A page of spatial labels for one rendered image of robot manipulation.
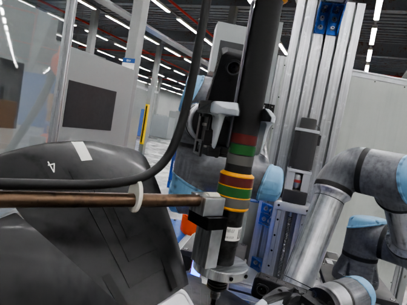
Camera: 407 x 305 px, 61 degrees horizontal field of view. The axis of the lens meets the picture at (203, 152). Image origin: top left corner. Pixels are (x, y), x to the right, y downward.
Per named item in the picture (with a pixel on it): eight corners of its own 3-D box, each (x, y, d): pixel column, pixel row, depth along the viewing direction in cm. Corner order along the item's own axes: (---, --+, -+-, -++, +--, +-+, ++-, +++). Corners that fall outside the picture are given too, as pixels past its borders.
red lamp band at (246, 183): (234, 188, 40) (235, 178, 40) (211, 179, 43) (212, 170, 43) (260, 189, 43) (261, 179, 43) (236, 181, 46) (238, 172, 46)
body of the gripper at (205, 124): (249, 164, 50) (226, 154, 61) (260, 104, 49) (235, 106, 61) (197, 156, 48) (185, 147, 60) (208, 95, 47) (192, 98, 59)
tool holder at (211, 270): (201, 290, 38) (217, 203, 37) (168, 262, 43) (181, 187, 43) (258, 279, 43) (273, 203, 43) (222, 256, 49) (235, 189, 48)
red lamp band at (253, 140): (242, 144, 40) (244, 134, 40) (223, 140, 43) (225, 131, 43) (261, 147, 42) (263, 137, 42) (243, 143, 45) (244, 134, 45)
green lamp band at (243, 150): (240, 155, 40) (242, 144, 40) (221, 150, 43) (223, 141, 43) (260, 157, 43) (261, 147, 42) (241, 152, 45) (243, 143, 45)
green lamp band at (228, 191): (232, 199, 40) (234, 189, 40) (209, 189, 44) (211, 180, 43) (258, 199, 43) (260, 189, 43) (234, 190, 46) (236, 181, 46)
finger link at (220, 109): (232, 154, 39) (223, 148, 48) (241, 102, 39) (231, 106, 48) (205, 149, 39) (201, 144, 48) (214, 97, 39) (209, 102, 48)
